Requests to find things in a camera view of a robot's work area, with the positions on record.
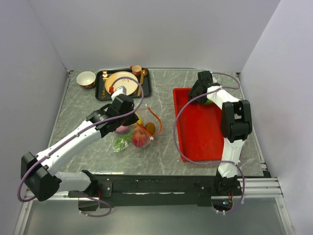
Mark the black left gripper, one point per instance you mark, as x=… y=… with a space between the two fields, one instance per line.
x=132 y=120

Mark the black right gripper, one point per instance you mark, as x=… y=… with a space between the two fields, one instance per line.
x=193 y=92

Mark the green apple slice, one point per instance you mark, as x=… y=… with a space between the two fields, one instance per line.
x=208 y=102

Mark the pink red peach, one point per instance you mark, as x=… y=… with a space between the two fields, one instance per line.
x=122 y=129

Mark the clear zip bag orange zipper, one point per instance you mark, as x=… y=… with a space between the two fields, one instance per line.
x=147 y=115

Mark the yellow brown mango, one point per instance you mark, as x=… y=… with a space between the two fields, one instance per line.
x=151 y=128

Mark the green grape bunch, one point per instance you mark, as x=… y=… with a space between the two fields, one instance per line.
x=122 y=142

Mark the red apple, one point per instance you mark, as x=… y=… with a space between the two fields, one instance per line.
x=140 y=138

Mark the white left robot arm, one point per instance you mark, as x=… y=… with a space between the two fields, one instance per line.
x=41 y=172

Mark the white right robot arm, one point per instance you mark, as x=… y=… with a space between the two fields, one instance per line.
x=236 y=120

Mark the orange cream plate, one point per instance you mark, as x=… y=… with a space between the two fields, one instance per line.
x=130 y=85

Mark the black serving tray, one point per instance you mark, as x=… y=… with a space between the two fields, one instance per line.
x=99 y=85

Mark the gold fork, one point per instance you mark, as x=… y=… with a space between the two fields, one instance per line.
x=104 y=78

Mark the gold spoon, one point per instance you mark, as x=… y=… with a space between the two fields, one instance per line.
x=144 y=73

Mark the small orange cup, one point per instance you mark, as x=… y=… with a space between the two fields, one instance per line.
x=136 y=70

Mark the white orange bowl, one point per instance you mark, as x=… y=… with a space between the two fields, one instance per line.
x=86 y=80

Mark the red plastic tray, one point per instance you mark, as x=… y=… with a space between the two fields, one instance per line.
x=198 y=128

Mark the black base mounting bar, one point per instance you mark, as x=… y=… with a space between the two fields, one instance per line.
x=218 y=184

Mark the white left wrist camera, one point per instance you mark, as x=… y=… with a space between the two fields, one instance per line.
x=120 y=90

